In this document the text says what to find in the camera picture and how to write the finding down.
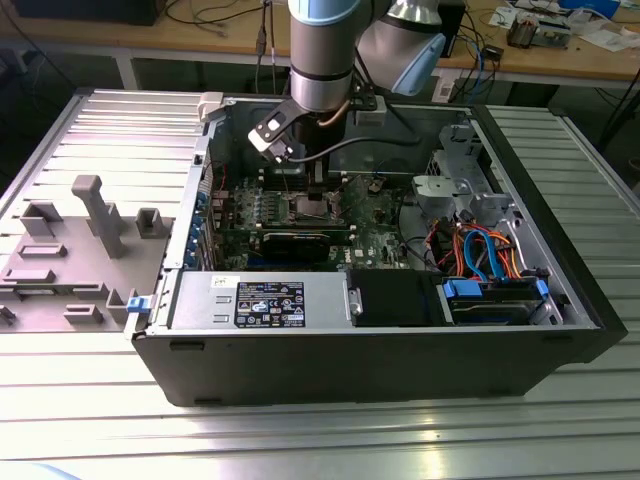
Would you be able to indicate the black upright tower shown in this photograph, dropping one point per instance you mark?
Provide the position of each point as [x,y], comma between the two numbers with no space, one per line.
[454,30]

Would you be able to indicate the copper finned heat sink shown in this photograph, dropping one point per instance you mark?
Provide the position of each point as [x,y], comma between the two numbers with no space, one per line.
[522,30]

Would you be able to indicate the wooden workbench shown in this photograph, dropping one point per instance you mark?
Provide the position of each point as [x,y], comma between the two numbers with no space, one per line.
[200,37]

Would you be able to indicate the white labelled box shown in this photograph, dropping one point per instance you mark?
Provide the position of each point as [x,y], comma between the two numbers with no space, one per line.
[452,90]

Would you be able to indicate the black plastic bay cover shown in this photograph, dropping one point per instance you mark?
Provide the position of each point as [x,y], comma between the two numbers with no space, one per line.
[395,300]

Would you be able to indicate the black open PC case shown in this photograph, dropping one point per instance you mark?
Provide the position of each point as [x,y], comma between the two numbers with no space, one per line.
[350,370]

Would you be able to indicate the black box on bench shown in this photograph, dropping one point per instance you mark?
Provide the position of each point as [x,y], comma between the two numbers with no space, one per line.
[85,10]

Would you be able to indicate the blue expansion slot clip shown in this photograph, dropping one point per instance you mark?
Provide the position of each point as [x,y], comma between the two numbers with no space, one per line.
[193,243]
[202,200]
[190,258]
[198,222]

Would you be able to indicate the hard disk in blue carrier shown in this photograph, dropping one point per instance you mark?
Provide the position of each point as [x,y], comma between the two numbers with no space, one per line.
[462,290]

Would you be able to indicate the white paper sheets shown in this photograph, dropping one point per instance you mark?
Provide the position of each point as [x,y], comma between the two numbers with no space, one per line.
[607,39]

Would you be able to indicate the small white sticker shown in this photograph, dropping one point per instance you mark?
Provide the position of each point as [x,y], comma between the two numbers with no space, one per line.
[220,281]

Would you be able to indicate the black graphics card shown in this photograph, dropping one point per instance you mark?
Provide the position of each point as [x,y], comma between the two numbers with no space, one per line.
[295,246]

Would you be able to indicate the blue case latch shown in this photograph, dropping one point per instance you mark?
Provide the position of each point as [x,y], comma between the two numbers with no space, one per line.
[138,305]

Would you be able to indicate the small black device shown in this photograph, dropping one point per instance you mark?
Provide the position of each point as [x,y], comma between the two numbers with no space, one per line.
[492,51]

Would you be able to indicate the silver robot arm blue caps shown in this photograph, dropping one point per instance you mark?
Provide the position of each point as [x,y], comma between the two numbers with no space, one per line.
[320,60]

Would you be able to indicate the grey parts rack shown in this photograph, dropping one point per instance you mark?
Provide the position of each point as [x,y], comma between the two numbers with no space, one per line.
[75,270]

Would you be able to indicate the black RAM slot bank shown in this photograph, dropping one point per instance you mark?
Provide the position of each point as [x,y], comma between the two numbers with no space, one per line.
[299,181]

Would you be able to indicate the green motherboard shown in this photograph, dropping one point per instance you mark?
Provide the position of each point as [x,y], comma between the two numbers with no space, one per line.
[372,235]

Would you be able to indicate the black white rating label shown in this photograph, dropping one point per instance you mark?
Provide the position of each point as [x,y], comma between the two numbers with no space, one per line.
[270,305]

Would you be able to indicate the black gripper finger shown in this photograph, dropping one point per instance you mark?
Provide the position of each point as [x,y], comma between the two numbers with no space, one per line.
[315,175]
[325,175]

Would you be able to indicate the grey side wrist camera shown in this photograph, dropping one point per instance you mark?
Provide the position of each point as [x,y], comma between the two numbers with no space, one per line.
[369,116]

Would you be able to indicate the grey electronic unit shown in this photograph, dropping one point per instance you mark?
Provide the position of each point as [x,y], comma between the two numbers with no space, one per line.
[555,32]

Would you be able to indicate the silver metal drive cage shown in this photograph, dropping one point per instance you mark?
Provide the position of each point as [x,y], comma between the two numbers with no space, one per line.
[440,195]

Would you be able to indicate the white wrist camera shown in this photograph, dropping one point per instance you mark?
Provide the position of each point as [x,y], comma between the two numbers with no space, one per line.
[272,127]

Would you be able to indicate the CPU socket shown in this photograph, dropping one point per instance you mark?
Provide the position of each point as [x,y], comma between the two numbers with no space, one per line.
[295,218]

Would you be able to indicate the grey power supply unit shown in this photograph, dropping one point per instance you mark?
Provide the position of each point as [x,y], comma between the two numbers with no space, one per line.
[200,305]

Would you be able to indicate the blue flat box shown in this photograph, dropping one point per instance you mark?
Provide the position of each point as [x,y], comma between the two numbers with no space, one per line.
[590,5]

